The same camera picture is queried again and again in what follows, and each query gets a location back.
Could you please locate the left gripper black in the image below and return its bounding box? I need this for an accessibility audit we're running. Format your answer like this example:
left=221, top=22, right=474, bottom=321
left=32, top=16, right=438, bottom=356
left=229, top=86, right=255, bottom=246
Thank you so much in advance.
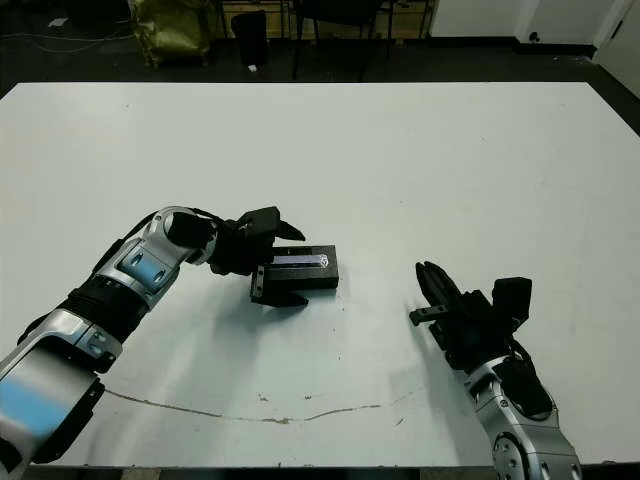
left=208, top=219, right=309, bottom=309

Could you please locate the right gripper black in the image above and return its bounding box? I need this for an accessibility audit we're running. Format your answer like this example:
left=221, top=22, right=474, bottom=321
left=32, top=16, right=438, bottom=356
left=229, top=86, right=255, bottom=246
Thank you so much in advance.
left=409, top=260, right=519, bottom=373

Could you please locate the black box lid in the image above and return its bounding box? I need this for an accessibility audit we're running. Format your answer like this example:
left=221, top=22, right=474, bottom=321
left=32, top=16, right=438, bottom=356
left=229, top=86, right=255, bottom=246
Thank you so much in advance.
left=259, top=243, right=339, bottom=296

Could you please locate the black upright case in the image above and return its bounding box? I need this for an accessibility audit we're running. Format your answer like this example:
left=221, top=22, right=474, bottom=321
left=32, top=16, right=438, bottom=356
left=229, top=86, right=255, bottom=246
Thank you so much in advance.
left=231, top=10, right=269, bottom=69

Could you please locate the light wooden crate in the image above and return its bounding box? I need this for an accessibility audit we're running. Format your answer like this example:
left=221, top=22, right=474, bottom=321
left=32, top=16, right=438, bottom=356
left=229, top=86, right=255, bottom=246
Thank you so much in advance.
left=267, top=0, right=296, bottom=38
left=393, top=0, right=434, bottom=38

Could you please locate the yellow green bag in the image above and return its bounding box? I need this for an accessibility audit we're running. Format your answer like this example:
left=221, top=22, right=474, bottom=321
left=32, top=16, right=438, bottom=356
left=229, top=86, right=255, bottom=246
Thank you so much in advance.
left=130, top=0, right=211, bottom=69

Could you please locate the black office chair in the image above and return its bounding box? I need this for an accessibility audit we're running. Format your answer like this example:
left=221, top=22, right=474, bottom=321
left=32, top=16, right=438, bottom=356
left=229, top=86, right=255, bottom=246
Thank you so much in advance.
left=293, top=0, right=394, bottom=82

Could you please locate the white door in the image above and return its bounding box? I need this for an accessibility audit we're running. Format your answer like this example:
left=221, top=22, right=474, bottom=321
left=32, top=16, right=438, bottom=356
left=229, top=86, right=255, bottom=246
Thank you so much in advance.
left=592, top=0, right=640, bottom=96

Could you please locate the left wrist camera housing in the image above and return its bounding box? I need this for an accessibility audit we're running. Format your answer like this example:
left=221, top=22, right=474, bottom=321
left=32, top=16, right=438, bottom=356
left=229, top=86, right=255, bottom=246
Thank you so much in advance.
left=238, top=205, right=280, bottom=236

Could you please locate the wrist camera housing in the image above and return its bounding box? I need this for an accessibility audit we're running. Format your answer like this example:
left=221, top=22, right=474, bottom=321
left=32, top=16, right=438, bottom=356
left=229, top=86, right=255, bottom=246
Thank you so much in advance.
left=490, top=277, right=533, bottom=324
left=238, top=205, right=280, bottom=236

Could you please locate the right wrist camera housing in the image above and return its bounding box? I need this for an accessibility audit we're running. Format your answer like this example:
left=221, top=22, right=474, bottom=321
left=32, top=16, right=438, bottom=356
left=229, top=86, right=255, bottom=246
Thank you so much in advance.
left=490, top=277, right=533, bottom=324

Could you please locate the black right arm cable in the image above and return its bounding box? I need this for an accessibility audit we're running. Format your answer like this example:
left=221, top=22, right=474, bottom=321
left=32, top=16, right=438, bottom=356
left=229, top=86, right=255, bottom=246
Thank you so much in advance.
left=509, top=334, right=541, bottom=381

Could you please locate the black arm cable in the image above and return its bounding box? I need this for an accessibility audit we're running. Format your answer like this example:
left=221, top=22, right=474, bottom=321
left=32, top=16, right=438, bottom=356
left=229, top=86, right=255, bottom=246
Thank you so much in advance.
left=16, top=205, right=226, bottom=347
left=509, top=334, right=541, bottom=381

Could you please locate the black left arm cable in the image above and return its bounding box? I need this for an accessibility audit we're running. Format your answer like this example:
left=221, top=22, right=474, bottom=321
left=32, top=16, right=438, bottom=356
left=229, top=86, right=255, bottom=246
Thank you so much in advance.
left=16, top=205, right=226, bottom=347

